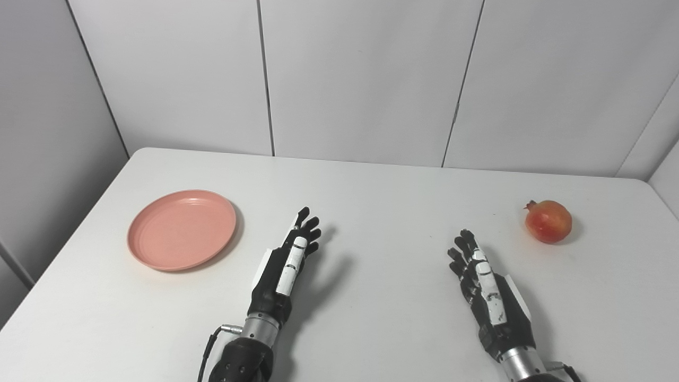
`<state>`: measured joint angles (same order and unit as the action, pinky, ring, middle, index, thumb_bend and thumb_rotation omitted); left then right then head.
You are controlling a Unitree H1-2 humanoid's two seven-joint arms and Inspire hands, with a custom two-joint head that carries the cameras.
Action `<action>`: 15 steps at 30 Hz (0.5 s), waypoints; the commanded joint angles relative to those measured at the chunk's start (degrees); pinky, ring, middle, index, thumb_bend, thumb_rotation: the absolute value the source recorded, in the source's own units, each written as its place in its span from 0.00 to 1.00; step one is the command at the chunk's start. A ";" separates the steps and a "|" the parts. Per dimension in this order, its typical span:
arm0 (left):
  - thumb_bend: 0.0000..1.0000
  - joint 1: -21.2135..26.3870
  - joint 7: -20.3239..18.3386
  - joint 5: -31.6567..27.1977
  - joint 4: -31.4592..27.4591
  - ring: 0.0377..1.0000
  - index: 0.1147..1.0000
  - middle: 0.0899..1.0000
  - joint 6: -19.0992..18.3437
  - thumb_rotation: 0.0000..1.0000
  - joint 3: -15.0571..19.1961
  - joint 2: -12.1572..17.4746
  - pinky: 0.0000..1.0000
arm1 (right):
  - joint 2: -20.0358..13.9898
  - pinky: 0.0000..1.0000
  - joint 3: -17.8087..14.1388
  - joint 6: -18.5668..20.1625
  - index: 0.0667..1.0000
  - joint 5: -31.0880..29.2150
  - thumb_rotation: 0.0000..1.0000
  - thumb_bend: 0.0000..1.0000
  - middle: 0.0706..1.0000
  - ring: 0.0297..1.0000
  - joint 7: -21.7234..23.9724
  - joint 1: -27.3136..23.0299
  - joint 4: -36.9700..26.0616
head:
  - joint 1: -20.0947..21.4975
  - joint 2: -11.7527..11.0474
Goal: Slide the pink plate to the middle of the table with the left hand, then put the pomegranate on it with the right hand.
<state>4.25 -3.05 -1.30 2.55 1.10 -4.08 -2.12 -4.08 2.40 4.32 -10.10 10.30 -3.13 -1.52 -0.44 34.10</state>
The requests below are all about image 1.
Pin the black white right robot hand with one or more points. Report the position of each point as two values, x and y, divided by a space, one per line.
501 313

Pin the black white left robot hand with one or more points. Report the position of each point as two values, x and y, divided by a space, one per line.
271 286

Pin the pink round plate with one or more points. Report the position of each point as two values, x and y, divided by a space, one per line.
180 231

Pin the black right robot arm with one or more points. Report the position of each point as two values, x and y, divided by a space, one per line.
525 366

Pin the red pomegranate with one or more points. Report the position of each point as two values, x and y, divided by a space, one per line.
549 223

